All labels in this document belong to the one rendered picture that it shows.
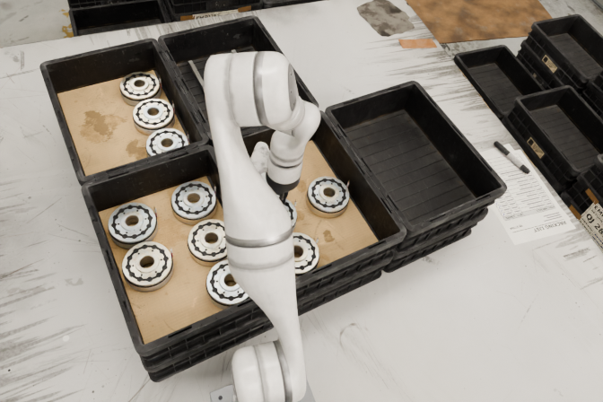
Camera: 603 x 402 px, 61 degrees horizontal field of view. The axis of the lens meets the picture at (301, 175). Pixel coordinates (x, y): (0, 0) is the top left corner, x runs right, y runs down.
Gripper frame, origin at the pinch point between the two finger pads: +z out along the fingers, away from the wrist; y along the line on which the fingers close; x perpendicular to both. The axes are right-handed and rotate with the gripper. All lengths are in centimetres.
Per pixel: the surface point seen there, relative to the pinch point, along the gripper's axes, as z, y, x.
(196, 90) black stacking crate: 2.3, 30.8, 32.2
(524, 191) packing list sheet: 15, 37, -67
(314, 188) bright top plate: -0.6, 6.9, -7.2
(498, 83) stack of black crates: 58, 136, -77
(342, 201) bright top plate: -0.7, 5.4, -14.4
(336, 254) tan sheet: 2.3, -7.3, -16.0
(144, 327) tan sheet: 2.3, -35.2, 18.2
